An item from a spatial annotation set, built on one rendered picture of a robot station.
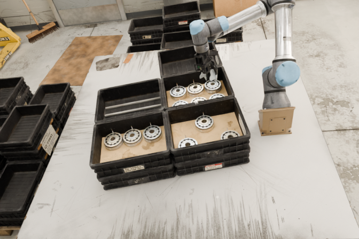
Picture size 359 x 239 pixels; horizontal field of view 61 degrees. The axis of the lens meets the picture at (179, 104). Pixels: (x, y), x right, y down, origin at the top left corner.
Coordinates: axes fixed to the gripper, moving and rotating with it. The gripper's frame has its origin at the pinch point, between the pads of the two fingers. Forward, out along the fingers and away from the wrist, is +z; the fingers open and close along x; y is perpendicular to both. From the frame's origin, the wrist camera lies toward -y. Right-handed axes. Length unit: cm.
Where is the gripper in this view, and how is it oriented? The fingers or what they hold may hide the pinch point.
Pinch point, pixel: (211, 78)
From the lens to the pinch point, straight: 173.4
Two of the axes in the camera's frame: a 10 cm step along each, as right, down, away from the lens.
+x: 7.6, 2.4, -6.0
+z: 2.4, 7.6, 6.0
